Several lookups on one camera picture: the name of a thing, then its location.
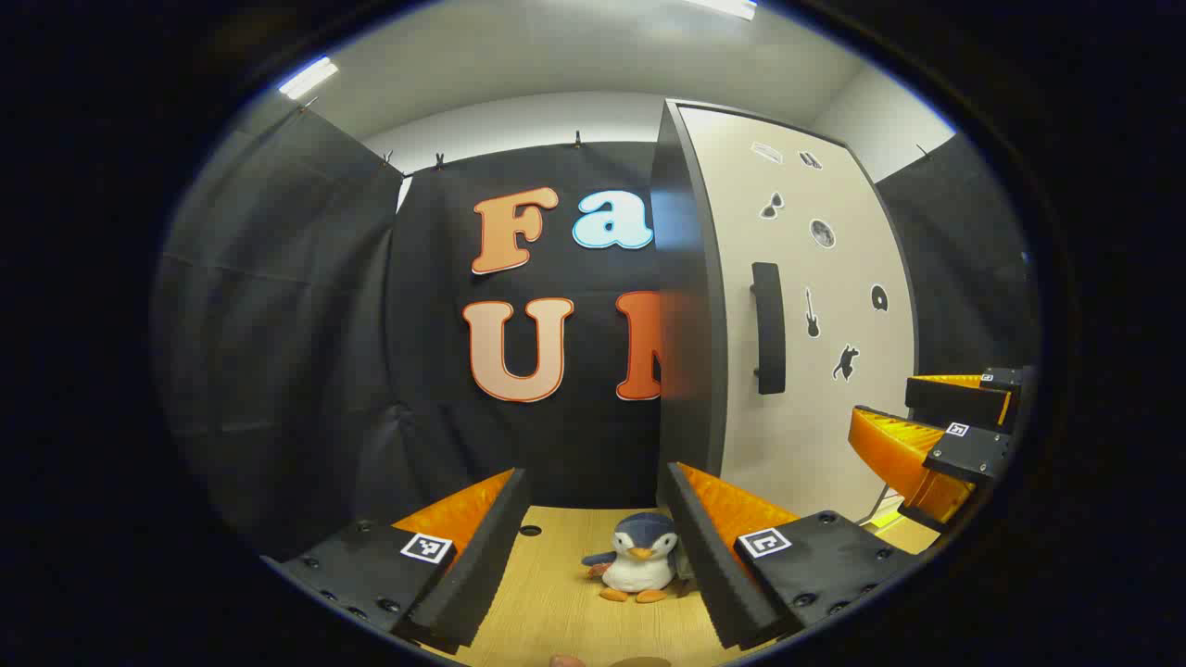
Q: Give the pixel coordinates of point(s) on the long ceiling light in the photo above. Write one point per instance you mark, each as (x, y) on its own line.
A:
(723, 7)
(309, 78)

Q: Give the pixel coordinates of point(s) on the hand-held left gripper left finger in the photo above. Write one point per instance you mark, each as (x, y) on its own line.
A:
(482, 565)

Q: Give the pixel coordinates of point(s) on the round brown coaster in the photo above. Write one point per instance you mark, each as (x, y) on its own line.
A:
(641, 662)

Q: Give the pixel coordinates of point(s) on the black backdrop cloth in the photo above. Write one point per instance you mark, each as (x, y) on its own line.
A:
(278, 324)

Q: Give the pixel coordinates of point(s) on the penguin plush toy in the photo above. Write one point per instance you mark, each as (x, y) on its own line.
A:
(639, 570)

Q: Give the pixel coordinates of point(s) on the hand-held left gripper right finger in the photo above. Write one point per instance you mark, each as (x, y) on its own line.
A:
(704, 565)

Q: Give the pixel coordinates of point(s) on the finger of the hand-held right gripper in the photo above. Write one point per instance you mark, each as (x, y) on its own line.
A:
(954, 398)
(894, 445)

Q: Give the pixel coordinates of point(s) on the white cabinet door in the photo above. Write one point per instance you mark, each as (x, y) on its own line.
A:
(834, 445)

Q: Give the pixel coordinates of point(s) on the grey cabinet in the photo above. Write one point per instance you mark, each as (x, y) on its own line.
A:
(686, 324)

